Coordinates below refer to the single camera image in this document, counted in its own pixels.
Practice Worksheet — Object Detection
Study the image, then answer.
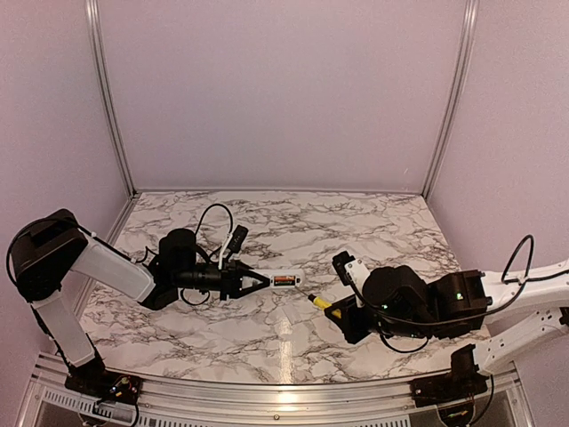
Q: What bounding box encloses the white remote control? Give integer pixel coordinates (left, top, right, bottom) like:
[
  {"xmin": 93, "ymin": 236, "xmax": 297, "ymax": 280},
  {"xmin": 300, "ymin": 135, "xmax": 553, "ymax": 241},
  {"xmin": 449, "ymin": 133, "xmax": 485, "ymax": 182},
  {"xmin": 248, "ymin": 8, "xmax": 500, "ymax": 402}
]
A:
[{"xmin": 256, "ymin": 269, "xmax": 305, "ymax": 288}]

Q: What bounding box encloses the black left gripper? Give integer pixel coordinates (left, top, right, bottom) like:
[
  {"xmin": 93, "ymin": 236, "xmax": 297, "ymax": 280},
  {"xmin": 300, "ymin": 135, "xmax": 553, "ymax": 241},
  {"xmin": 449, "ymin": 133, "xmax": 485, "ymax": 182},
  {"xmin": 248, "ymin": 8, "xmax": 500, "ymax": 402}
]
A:
[{"xmin": 173, "ymin": 257, "xmax": 270, "ymax": 300}]

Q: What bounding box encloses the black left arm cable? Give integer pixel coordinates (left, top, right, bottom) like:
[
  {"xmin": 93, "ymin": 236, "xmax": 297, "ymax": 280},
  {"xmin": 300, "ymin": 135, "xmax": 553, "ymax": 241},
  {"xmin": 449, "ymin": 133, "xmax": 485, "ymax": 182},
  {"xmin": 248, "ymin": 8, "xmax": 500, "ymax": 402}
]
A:
[{"xmin": 177, "ymin": 203, "xmax": 236, "ymax": 306}]

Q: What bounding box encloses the green AAA battery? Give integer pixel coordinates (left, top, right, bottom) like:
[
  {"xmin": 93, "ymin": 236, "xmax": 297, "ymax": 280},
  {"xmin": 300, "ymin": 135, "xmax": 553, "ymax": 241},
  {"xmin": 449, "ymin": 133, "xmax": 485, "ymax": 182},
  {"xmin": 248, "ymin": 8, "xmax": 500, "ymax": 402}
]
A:
[{"xmin": 273, "ymin": 281, "xmax": 296, "ymax": 287}]

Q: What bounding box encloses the aluminium corner post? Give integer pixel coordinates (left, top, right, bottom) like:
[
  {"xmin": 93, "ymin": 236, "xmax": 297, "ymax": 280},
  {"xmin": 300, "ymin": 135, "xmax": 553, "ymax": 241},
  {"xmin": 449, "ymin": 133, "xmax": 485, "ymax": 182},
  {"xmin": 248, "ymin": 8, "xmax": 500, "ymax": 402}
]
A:
[
  {"xmin": 421, "ymin": 0, "xmax": 479, "ymax": 202},
  {"xmin": 85, "ymin": 0, "xmax": 137, "ymax": 198}
]

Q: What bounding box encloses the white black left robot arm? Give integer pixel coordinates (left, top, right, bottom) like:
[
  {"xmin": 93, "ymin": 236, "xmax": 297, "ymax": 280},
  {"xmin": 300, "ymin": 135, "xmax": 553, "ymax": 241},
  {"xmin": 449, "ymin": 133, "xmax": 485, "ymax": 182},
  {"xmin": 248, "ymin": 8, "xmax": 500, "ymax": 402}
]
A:
[{"xmin": 6, "ymin": 209, "xmax": 270, "ymax": 396}]

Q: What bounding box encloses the yellow black screwdriver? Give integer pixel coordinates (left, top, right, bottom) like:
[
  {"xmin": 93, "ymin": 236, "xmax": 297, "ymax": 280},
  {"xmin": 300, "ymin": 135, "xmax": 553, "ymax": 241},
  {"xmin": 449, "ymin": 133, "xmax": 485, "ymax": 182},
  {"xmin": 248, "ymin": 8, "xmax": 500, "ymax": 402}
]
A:
[{"xmin": 297, "ymin": 288, "xmax": 332, "ymax": 311}]

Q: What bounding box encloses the aluminium left corner post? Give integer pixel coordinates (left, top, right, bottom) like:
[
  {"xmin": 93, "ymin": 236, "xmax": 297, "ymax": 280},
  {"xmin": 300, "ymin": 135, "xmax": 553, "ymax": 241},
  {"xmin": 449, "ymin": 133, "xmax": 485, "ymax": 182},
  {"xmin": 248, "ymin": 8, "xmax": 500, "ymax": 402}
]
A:
[{"xmin": 85, "ymin": 0, "xmax": 137, "ymax": 198}]

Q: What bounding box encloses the aluminium right corner post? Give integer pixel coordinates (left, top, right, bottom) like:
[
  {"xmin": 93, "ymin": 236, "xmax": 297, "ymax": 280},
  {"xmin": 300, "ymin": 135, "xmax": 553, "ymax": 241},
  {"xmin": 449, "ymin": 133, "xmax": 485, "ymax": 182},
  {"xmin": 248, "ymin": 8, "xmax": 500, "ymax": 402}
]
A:
[{"xmin": 421, "ymin": 0, "xmax": 479, "ymax": 202}]

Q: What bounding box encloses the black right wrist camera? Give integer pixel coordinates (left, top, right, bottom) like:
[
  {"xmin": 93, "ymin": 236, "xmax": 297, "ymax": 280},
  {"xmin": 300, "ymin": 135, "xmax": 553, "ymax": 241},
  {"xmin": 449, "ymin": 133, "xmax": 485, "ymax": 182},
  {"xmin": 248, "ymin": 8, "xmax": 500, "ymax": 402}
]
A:
[{"xmin": 332, "ymin": 251, "xmax": 370, "ymax": 308}]

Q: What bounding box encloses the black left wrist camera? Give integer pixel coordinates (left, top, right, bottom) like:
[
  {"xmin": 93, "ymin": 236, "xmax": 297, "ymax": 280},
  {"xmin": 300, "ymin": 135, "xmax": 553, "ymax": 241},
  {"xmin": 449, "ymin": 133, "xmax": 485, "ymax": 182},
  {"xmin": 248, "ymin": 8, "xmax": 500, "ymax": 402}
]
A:
[{"xmin": 225, "ymin": 225, "xmax": 249, "ymax": 258}]

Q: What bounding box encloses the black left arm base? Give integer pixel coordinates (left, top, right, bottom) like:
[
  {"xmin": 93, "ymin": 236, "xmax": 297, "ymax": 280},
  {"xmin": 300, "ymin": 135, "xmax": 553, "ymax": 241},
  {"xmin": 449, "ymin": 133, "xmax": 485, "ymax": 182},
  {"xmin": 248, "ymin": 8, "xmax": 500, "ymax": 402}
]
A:
[{"xmin": 65, "ymin": 353, "xmax": 142, "ymax": 405}]

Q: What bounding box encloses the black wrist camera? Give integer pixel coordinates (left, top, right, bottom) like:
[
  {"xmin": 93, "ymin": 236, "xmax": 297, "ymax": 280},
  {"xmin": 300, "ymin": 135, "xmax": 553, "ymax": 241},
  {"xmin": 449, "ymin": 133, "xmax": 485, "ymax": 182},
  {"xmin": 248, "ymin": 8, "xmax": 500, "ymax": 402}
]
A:
[
  {"xmin": 225, "ymin": 225, "xmax": 249, "ymax": 258},
  {"xmin": 332, "ymin": 251, "xmax": 370, "ymax": 308}
]

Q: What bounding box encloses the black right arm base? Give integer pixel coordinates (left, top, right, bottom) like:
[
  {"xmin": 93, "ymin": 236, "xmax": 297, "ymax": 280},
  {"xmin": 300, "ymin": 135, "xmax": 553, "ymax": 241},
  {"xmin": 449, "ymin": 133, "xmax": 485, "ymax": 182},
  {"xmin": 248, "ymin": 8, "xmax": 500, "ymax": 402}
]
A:
[{"xmin": 410, "ymin": 344, "xmax": 488, "ymax": 407}]

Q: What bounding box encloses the aluminium front table rail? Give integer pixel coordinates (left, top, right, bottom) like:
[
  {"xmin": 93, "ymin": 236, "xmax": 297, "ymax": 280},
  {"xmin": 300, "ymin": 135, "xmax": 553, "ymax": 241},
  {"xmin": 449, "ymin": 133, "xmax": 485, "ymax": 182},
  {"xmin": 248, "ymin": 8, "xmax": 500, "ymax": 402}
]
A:
[{"xmin": 16, "ymin": 353, "xmax": 534, "ymax": 426}]

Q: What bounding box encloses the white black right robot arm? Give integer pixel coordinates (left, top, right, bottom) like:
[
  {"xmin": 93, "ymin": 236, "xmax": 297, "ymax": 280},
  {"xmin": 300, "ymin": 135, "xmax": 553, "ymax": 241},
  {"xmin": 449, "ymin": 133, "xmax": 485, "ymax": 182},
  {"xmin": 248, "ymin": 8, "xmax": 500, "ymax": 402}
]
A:
[{"xmin": 325, "ymin": 253, "xmax": 568, "ymax": 376}]

